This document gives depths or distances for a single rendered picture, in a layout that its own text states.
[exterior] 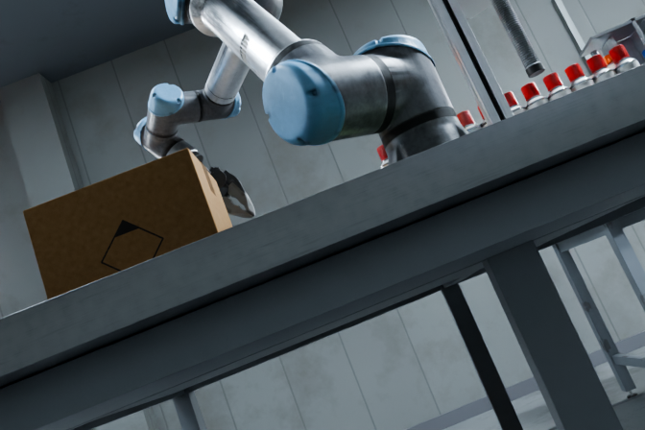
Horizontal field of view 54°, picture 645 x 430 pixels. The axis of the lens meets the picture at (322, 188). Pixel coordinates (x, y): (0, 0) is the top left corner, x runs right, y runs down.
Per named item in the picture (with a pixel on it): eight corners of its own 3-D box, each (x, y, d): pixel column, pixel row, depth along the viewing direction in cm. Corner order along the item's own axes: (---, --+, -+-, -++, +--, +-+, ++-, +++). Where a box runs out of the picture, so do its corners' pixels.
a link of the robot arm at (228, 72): (291, -58, 123) (223, 91, 162) (239, -58, 117) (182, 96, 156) (314, -12, 119) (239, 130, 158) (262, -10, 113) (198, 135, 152)
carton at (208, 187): (260, 301, 126) (216, 179, 132) (241, 294, 103) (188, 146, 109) (117, 359, 125) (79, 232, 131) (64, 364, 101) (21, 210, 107)
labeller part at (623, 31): (632, 35, 156) (630, 32, 156) (648, 15, 145) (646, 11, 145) (580, 58, 157) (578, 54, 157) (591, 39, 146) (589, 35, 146)
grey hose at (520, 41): (543, 73, 134) (500, -11, 138) (546, 66, 130) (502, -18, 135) (527, 80, 134) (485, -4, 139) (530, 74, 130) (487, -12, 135)
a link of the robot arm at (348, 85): (405, 75, 85) (230, -54, 120) (312, 86, 78) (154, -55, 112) (385, 150, 92) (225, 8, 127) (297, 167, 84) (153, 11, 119)
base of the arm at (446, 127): (486, 179, 99) (460, 123, 101) (501, 154, 84) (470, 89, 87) (395, 214, 99) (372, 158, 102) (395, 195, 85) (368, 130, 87)
